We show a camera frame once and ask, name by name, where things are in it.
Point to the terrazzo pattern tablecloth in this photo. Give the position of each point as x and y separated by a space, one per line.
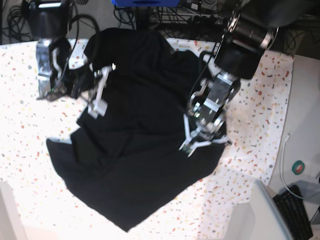
47 209

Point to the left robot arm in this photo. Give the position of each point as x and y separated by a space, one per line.
250 31

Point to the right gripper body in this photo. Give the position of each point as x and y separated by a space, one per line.
52 56

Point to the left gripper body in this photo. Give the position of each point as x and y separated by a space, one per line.
206 107

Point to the green tape roll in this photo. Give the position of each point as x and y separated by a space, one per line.
298 167

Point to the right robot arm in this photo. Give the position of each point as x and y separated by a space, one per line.
50 22

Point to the white panel left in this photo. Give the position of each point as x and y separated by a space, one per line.
11 227

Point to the black keyboard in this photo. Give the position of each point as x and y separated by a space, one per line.
294 214

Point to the black t-shirt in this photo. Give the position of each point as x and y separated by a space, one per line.
127 164

